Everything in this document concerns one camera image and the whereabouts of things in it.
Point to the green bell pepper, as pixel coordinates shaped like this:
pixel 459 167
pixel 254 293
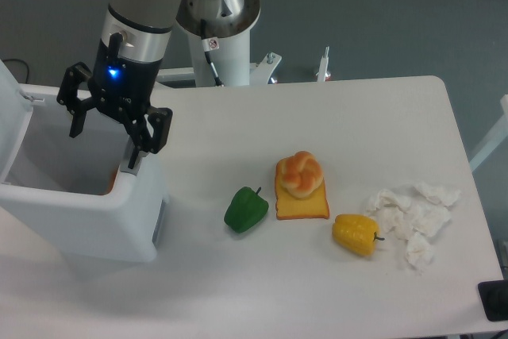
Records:
pixel 246 209

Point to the white frame leg right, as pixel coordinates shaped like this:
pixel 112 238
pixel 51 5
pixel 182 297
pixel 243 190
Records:
pixel 491 140

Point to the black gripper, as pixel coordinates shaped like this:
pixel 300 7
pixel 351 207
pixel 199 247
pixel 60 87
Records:
pixel 120 89

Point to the black device at edge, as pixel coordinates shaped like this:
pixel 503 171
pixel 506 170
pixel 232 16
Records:
pixel 493 295

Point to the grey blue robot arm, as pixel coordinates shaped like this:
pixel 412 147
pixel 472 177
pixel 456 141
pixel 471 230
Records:
pixel 134 39

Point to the square toast bread slice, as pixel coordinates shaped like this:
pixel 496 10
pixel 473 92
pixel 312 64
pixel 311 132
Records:
pixel 289 207

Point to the crumpled white tissue paper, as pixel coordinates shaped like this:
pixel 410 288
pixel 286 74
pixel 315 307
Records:
pixel 415 215

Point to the yellow bell pepper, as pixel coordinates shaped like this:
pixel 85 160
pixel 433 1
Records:
pixel 356 233

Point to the white trash can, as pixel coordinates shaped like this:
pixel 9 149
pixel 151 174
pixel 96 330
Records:
pixel 55 184

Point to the round knotted bread roll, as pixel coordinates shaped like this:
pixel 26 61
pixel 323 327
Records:
pixel 300 174

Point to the white post with red base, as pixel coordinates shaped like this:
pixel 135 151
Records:
pixel 323 74

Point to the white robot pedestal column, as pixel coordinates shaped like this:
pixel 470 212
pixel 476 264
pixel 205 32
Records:
pixel 226 58

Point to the beige croissant bread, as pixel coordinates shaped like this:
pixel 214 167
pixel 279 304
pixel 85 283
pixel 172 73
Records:
pixel 111 182

